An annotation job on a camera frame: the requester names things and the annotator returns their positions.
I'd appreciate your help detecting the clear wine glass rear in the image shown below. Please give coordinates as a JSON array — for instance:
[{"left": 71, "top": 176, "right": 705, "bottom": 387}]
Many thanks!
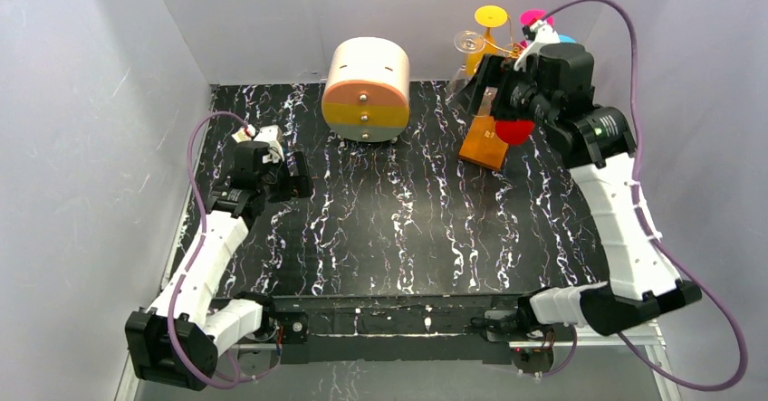
[{"left": 446, "top": 31, "right": 485, "bottom": 99}]

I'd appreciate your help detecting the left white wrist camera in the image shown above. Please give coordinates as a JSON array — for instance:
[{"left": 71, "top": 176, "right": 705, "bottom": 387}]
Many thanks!
[{"left": 231, "top": 124, "right": 285, "bottom": 164}]

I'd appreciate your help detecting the magenta wine glass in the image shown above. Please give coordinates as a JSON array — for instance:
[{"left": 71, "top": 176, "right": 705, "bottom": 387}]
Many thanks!
[{"left": 519, "top": 9, "right": 554, "bottom": 47}]

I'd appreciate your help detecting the red wine glass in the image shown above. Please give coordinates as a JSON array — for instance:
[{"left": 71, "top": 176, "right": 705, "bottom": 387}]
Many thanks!
[{"left": 494, "top": 119, "right": 535, "bottom": 146}]

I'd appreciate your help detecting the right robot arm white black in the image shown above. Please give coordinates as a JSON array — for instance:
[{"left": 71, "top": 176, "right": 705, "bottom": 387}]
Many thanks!
[{"left": 461, "top": 43, "right": 703, "bottom": 336}]

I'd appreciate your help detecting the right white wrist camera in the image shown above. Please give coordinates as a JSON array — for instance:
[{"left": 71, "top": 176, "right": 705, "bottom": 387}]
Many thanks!
[{"left": 514, "top": 20, "right": 561, "bottom": 72}]

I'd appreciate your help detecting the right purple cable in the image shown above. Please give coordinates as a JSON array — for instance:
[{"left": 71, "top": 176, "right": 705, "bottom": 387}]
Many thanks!
[{"left": 540, "top": 0, "right": 749, "bottom": 393}]

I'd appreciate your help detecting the gold wire glass rack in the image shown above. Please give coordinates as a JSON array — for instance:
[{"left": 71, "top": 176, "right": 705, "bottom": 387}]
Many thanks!
[{"left": 481, "top": 14, "right": 525, "bottom": 58}]

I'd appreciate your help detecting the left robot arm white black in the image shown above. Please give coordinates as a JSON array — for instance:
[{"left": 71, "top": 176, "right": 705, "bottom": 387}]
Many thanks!
[{"left": 125, "top": 141, "right": 313, "bottom": 391}]

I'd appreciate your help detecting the yellow wine glass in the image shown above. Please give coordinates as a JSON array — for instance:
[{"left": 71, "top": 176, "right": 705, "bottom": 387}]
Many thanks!
[{"left": 465, "top": 5, "right": 508, "bottom": 78}]

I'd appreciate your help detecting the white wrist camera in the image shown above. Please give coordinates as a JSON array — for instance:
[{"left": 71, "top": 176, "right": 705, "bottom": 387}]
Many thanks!
[
  {"left": 514, "top": 20, "right": 561, "bottom": 72},
  {"left": 231, "top": 124, "right": 285, "bottom": 164}
]

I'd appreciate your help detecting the round pastel drawer cabinet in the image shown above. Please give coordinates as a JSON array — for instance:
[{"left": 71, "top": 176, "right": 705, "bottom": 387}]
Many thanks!
[{"left": 322, "top": 37, "right": 410, "bottom": 143}]

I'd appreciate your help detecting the wooden rack base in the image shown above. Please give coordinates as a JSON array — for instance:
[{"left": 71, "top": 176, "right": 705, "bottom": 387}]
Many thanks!
[{"left": 458, "top": 116, "right": 508, "bottom": 171}]

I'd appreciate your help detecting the black front mounting rail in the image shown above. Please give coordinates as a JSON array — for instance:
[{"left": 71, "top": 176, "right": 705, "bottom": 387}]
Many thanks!
[{"left": 222, "top": 292, "right": 577, "bottom": 367}]

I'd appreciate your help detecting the blue wine glass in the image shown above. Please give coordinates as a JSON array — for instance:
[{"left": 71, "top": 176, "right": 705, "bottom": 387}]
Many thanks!
[{"left": 559, "top": 34, "right": 577, "bottom": 43}]

